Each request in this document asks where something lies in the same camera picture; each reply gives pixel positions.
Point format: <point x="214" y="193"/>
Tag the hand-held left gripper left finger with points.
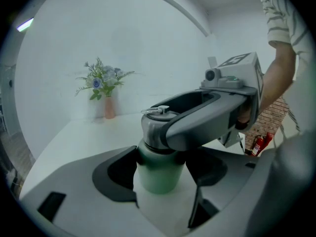
<point x="81" y="181"/>

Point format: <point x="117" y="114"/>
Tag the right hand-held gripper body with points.
<point x="237" y="78"/>

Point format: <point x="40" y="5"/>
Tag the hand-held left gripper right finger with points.
<point x="237" y="171"/>

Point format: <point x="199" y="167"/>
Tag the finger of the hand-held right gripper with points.
<point x="205" y="122"/>
<point x="187" y="100"/>

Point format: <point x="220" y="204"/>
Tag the green bottle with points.
<point x="159" y="171"/>

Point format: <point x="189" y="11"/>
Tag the person's right forearm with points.
<point x="277" y="73"/>

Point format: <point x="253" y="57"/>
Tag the person's right hand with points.
<point x="244" y="117"/>

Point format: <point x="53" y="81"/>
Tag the red fire extinguisher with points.
<point x="257" y="147"/>
<point x="268" y="141"/>

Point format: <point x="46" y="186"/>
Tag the pink vase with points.
<point x="109" y="108"/>

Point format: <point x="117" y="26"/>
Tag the striped white shirt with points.
<point x="284" y="13"/>

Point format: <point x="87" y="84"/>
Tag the blue and white flower bouquet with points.
<point x="105" y="79"/>

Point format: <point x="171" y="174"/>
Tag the ceiling light strip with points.
<point x="25" y="25"/>

